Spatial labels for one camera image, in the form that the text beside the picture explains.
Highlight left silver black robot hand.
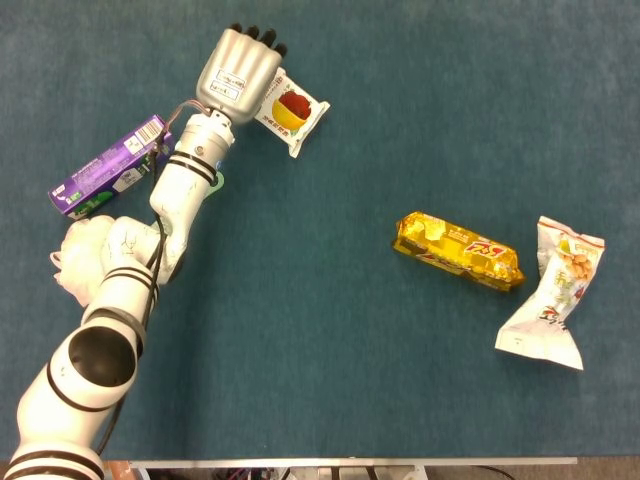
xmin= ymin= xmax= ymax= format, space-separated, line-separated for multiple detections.
xmin=193 ymin=22 xmax=289 ymax=126

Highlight small white pastry packet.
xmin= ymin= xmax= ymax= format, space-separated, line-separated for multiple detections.
xmin=252 ymin=67 xmax=332 ymax=160

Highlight purple toothpaste box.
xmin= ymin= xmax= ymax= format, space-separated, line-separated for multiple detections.
xmin=47 ymin=113 xmax=177 ymax=220

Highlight gold foil snack pack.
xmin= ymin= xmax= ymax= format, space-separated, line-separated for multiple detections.
xmin=391 ymin=210 xmax=527 ymax=293

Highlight teal table cloth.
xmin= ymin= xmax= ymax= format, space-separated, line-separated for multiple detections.
xmin=0 ymin=0 xmax=640 ymax=461

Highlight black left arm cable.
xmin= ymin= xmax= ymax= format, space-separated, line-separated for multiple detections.
xmin=95 ymin=139 xmax=169 ymax=456

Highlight white bucket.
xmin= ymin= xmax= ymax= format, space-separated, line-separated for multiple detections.
xmin=103 ymin=459 xmax=134 ymax=480

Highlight tangled red black cables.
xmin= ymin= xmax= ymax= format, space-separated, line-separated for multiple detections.
xmin=209 ymin=467 xmax=281 ymax=480

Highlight white and red snack bag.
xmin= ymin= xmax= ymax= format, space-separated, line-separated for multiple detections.
xmin=494 ymin=215 xmax=606 ymax=371

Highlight white bath loofah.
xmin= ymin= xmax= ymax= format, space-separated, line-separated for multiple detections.
xmin=49 ymin=214 xmax=119 ymax=308

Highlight white table frame rail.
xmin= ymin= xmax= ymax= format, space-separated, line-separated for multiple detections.
xmin=130 ymin=456 xmax=579 ymax=480

